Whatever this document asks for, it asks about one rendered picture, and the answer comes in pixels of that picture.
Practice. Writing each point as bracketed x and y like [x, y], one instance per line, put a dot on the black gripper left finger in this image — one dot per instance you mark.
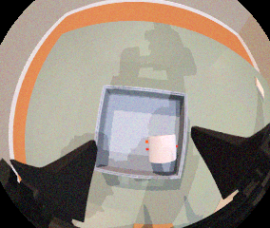
[65, 182]

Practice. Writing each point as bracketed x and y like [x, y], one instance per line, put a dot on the peach flat panel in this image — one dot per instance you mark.
[223, 202]

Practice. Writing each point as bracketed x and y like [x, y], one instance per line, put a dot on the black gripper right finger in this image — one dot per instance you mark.
[227, 157]

